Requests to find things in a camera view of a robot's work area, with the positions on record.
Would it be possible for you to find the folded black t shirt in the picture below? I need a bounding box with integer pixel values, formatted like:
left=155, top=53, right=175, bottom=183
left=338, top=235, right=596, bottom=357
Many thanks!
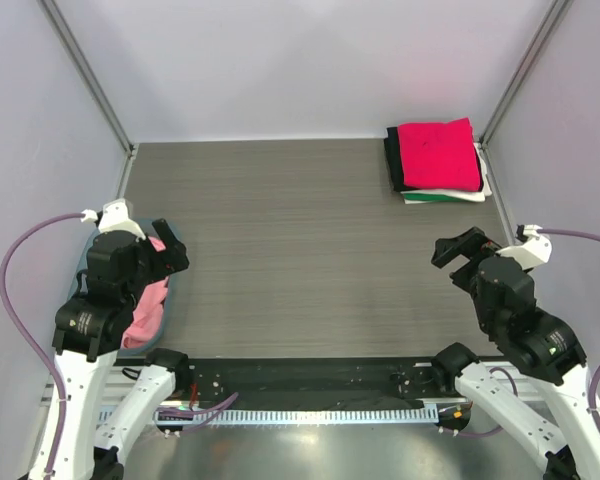
left=384, top=127, right=406, bottom=193

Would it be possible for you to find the folded white t shirt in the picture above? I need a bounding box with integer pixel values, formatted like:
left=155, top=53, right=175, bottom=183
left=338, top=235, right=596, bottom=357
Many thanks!
left=411, top=143, right=492, bottom=203

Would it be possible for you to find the light pink t shirt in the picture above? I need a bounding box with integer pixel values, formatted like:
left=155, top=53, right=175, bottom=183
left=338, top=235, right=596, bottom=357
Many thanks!
left=120, top=234, right=171, bottom=351

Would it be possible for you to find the aluminium frame post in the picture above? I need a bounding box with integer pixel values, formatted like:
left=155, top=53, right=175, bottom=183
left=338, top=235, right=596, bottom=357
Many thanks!
left=478, top=0, right=574, bottom=147
left=38, top=0, right=134, bottom=156

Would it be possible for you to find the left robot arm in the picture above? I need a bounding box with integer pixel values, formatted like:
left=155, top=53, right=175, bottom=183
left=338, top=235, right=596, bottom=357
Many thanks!
left=26, top=219, right=192, bottom=479

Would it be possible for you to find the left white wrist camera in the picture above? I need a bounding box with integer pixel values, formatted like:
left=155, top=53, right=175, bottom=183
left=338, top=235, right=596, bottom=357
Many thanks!
left=80, top=198, right=146, bottom=240

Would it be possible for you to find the left aluminium frame post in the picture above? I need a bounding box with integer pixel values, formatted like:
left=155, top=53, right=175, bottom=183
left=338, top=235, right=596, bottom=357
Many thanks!
left=38, top=0, right=134, bottom=156

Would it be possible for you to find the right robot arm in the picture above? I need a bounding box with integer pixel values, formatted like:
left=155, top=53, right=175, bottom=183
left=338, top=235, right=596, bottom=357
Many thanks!
left=431, top=225, right=600, bottom=479

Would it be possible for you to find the blue plastic bin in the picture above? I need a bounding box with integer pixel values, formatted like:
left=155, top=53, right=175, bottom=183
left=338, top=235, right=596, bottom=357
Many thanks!
left=76, top=218, right=178, bottom=358

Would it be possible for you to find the folded magenta t shirt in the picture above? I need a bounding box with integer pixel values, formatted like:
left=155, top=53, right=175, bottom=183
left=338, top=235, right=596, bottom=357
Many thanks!
left=397, top=117, right=482, bottom=192

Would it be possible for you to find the folded green t shirt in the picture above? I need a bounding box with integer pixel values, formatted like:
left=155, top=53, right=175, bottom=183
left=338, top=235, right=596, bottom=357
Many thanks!
left=401, top=191, right=455, bottom=204

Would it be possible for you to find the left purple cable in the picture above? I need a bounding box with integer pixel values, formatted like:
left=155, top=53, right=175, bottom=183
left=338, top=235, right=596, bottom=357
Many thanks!
left=0, top=213, right=89, bottom=476

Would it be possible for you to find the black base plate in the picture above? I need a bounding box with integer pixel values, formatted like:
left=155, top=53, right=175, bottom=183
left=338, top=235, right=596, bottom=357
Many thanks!
left=114, top=355, right=474, bottom=409

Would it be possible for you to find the white slotted cable duct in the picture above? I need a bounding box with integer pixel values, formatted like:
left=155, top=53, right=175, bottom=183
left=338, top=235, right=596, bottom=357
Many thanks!
left=149, top=404, right=439, bottom=428

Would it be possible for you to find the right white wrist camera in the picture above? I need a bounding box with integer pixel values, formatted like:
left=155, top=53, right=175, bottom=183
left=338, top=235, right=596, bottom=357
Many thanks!
left=497, top=224, right=553, bottom=271

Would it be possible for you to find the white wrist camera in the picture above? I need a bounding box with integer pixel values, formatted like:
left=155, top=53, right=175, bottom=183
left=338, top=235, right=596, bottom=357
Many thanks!
left=80, top=198, right=146, bottom=240
left=497, top=224, right=553, bottom=271

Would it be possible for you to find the right aluminium frame post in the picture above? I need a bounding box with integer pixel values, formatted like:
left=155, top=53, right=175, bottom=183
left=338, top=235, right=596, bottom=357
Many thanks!
left=478, top=0, right=574, bottom=147

